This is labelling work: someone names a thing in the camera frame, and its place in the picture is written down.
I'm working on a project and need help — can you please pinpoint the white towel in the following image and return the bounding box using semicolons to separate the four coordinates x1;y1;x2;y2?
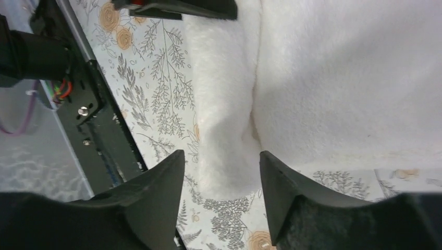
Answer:
183;1;441;199

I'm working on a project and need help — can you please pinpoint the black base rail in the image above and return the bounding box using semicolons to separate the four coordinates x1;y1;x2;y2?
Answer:
30;1;147;194

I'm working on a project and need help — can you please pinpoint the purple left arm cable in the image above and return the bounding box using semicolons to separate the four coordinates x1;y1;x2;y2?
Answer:
0;79;39;136

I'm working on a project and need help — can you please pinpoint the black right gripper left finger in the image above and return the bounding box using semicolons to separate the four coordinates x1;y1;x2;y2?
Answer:
1;149;185;249

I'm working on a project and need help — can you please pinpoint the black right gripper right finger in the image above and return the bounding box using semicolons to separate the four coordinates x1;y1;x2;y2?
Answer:
260;151;441;249

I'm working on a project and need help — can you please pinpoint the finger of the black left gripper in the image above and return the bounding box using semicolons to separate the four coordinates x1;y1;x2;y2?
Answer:
111;0;238;20

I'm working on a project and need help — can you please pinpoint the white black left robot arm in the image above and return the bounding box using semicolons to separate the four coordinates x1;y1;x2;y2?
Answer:
1;1;238;88

